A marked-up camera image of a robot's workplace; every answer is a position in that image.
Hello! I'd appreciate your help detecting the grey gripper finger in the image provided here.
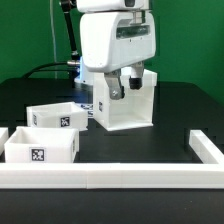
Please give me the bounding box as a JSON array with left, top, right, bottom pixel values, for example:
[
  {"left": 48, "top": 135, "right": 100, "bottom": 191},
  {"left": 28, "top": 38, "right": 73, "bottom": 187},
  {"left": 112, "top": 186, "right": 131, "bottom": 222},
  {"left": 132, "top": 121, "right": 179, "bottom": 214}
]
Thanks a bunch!
[
  {"left": 129, "top": 62, "right": 144, "bottom": 90},
  {"left": 104, "top": 69, "right": 124, "bottom": 100}
]

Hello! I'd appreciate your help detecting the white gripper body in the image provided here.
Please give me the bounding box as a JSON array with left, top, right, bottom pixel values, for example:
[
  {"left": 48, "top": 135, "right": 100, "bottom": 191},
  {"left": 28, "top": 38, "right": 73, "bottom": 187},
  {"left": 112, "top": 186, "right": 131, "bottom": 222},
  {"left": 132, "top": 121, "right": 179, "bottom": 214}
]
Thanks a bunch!
[{"left": 80, "top": 11, "right": 156, "bottom": 73}]

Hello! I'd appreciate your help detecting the white drawer cabinet box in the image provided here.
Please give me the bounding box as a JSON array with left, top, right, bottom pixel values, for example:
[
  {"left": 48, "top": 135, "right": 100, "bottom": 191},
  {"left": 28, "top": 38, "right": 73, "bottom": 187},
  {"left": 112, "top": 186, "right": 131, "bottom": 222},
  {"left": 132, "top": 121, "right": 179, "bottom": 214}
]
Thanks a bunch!
[{"left": 93, "top": 67, "right": 157, "bottom": 131}]

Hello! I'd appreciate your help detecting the white drawer front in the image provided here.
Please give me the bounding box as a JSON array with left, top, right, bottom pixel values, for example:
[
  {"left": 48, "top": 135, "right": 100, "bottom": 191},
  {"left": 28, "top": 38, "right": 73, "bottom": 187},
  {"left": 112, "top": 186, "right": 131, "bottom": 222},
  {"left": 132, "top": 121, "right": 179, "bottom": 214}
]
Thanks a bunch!
[{"left": 4, "top": 127, "right": 79, "bottom": 163}]

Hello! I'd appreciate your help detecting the white drawer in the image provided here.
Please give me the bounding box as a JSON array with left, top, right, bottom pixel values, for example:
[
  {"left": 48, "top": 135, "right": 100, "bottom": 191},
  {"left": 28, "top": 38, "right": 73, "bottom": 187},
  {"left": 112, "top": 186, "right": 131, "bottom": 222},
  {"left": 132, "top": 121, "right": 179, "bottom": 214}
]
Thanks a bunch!
[
  {"left": 26, "top": 102, "right": 88, "bottom": 131},
  {"left": 4, "top": 127, "right": 79, "bottom": 163}
]

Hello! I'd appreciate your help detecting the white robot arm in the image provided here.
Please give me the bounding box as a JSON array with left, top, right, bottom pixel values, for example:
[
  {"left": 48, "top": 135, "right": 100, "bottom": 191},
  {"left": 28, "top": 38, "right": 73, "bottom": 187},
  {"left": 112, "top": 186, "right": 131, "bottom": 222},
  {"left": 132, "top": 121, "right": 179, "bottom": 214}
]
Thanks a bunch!
[{"left": 76, "top": 0, "right": 156, "bottom": 100}]

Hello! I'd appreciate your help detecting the white drawer rear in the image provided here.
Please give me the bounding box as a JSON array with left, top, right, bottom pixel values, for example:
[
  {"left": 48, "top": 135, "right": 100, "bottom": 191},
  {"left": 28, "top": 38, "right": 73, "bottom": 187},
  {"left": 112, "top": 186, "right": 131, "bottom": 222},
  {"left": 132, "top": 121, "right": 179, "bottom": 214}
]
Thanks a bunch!
[{"left": 26, "top": 102, "right": 88, "bottom": 131}]

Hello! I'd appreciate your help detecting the white sheet with markers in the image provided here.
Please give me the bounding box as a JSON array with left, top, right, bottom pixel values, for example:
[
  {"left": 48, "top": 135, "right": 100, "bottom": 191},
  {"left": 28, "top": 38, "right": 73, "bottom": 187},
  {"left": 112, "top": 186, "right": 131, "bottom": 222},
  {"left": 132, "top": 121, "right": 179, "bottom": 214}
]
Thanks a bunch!
[{"left": 77, "top": 103, "right": 93, "bottom": 118}]

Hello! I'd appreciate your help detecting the white block at left edge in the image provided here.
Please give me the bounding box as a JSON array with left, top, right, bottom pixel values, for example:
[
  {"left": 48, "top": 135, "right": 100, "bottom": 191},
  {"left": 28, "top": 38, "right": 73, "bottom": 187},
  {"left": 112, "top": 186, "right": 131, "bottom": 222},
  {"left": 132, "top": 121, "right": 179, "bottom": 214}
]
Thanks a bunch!
[{"left": 0, "top": 127, "right": 9, "bottom": 155}]

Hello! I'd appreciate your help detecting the white thin cable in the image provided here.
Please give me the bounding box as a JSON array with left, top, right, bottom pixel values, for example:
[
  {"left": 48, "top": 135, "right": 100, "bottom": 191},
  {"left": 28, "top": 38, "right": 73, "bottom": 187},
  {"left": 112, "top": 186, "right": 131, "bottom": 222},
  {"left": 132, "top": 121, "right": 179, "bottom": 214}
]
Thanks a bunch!
[{"left": 49, "top": 0, "right": 58, "bottom": 80}]

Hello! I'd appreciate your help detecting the black cable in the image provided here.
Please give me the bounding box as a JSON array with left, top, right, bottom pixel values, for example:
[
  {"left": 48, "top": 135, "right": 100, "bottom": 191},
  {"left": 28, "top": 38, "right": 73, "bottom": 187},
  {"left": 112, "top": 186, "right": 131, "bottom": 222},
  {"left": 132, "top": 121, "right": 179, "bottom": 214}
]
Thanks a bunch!
[{"left": 21, "top": 61, "right": 81, "bottom": 80}]

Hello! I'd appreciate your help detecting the white L-shaped border wall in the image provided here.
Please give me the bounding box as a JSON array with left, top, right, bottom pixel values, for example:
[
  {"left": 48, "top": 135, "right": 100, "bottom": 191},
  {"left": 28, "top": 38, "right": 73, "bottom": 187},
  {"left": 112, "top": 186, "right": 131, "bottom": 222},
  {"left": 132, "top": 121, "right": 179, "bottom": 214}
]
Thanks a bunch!
[{"left": 0, "top": 130, "right": 224, "bottom": 189}]

